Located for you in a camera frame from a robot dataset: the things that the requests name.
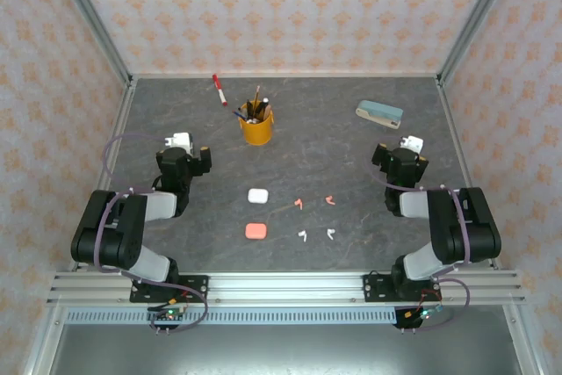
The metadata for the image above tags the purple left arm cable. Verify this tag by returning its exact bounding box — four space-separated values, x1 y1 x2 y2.
94 132 210 336

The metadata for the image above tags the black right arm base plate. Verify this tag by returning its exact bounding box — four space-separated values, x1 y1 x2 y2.
363 273 440 304

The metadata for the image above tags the grey slotted cable duct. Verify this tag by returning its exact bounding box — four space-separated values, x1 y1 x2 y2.
65 307 401 326

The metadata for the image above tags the pink earbud charging case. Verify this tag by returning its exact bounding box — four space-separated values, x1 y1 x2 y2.
244 222 268 241

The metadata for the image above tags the grey metal panel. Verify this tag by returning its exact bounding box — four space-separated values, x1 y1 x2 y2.
25 321 541 375

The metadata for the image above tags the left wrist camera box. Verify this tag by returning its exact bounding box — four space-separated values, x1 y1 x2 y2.
163 132 195 155

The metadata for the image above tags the teal and beige stapler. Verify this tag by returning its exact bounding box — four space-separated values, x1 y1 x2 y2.
354 99 404 131

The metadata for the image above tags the aluminium mounting rail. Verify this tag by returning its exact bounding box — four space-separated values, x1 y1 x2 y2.
46 272 527 306

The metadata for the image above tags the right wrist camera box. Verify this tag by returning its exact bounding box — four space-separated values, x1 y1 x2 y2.
398 134 425 154

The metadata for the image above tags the aluminium frame post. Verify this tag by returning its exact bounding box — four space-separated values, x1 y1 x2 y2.
436 0 523 86
46 0 135 86

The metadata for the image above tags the aluminium table side rail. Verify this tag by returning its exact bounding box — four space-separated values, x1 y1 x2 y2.
69 77 138 273
436 77 502 270

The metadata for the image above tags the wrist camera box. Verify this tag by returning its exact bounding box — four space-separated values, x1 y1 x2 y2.
163 132 195 155
398 134 425 154

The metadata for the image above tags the yellow pen cup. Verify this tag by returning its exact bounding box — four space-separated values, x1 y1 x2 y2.
239 102 276 147

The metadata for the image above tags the red whiteboard marker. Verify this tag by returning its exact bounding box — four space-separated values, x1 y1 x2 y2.
212 73 229 107

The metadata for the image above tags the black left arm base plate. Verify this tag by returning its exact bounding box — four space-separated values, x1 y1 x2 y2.
129 275 210 304

